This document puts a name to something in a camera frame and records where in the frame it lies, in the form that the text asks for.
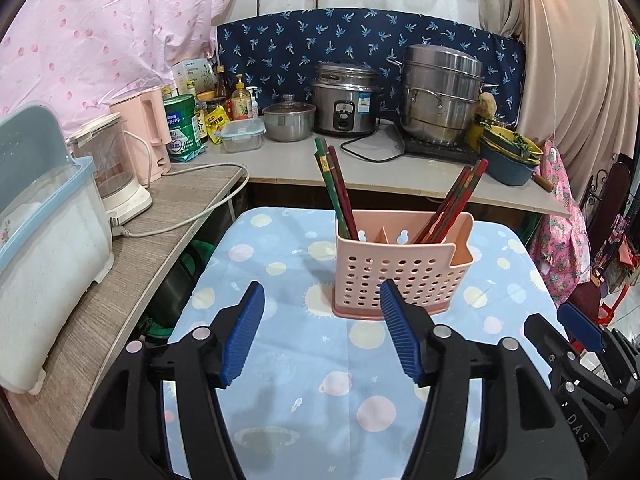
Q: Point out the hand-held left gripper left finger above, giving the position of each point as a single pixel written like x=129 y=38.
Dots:
x=245 y=330

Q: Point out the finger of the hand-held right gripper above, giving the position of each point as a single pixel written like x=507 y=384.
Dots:
x=580 y=325
x=547 y=342

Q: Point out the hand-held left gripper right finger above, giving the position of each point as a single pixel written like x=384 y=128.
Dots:
x=400 y=335

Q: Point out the pink perforated utensil holder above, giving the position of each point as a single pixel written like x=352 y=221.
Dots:
x=400 y=265

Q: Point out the green chopstick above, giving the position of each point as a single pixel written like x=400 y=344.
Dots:
x=446 y=210

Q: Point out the red chopstick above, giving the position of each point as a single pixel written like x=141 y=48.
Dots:
x=332 y=185
x=457 y=191
x=338 y=170

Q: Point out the bunch of chopsticks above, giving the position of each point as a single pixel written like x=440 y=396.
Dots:
x=470 y=185
x=322 y=162

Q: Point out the red plastic stool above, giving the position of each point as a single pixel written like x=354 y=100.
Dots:
x=611 y=310

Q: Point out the blue planet print tablecloth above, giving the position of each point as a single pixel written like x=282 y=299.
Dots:
x=300 y=360

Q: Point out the pink pineapple print apron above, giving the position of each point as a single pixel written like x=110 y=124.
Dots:
x=560 y=240

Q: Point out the blue plastic basin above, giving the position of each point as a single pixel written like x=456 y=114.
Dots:
x=507 y=167

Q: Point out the white countertop blender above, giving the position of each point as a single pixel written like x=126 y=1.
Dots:
x=120 y=190

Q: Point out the black induction cooker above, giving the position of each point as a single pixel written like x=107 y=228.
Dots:
x=425 y=147

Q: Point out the leafy greens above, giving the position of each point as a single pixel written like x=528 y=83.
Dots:
x=524 y=144

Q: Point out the clear plastic food container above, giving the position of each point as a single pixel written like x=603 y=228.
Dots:
x=242 y=137

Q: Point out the yellow seasoning packet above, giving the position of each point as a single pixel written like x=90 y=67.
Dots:
x=217 y=127

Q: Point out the yellow bowl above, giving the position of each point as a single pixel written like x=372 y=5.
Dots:
x=500 y=136

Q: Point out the green tin can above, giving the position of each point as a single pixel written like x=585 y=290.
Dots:
x=181 y=130

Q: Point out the small pot with glass lid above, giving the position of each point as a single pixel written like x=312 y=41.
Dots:
x=287 y=122

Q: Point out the blue and white dish rack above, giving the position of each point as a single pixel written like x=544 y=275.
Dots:
x=50 y=240

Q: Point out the clear pump bottle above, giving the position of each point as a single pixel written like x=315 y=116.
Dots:
x=253 y=105

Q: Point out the orange pump bottle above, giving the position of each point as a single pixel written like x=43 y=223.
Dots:
x=240 y=102

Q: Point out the pink electric kettle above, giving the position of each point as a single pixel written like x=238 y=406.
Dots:
x=145 y=125

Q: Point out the stainless steel steamer pot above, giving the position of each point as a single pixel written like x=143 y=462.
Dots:
x=440 y=105

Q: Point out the stainless steel rice cooker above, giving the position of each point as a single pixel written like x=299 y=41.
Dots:
x=345 y=105

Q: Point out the tan loofah sponge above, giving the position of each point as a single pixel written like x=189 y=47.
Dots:
x=488 y=106

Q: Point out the white carton box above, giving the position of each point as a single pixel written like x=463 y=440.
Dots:
x=192 y=77

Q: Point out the beige curtain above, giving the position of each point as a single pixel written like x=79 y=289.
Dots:
x=575 y=60

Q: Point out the navy floral cloth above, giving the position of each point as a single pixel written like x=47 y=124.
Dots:
x=300 y=40

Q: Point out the pink dotted curtain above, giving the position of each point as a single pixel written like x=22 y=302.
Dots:
x=100 y=35

